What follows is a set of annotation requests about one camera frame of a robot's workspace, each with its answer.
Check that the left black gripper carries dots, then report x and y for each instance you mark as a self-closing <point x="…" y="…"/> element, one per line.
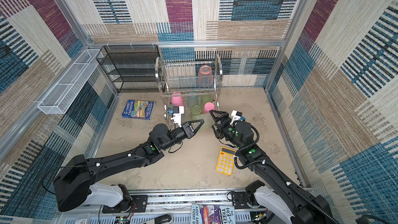
<point x="187" y="130"/>

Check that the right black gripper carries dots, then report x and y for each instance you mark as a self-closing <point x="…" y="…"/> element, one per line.
<point x="227" y="121"/>

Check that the green translucent cup front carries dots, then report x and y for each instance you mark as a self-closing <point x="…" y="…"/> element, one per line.
<point x="195" y="110"/>

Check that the green translucent cup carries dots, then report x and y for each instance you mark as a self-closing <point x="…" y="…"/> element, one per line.
<point x="195" y="110"/>
<point x="206" y="98"/>

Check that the teal translucent cup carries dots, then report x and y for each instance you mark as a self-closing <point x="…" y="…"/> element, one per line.
<point x="193" y="100"/>

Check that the clear pink cup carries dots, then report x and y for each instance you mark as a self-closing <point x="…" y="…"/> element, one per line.
<point x="205" y="77"/>

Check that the silver wire dish rack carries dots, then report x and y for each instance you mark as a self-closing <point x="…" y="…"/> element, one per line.
<point x="182" y="76"/>

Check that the pale green cup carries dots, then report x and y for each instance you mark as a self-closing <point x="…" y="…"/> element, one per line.
<point x="208" y="122"/>

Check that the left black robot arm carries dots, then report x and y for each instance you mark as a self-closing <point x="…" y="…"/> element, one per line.
<point x="78" y="183"/>

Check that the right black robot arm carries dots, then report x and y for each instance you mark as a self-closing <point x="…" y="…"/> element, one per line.
<point x="281" y="195"/>

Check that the black mesh shelf rack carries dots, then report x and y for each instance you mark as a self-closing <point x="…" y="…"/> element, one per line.
<point x="130" y="68"/>

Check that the yellow calculator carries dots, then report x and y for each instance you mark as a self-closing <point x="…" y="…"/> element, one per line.
<point x="225" y="162"/>

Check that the blue picture book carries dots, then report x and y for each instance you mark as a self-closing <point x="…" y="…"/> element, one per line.
<point x="137" y="109"/>

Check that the purple treehouse book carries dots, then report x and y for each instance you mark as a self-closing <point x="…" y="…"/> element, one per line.
<point x="212" y="214"/>

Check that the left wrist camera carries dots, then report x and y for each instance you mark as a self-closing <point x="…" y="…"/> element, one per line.
<point x="176" y="112"/>

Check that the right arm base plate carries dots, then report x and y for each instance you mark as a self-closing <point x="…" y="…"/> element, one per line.
<point x="239" y="201"/>

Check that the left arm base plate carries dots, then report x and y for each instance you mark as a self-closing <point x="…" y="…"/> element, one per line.
<point x="133" y="203"/>

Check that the white wire wall basket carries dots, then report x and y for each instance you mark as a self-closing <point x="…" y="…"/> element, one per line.
<point x="61" y="96"/>

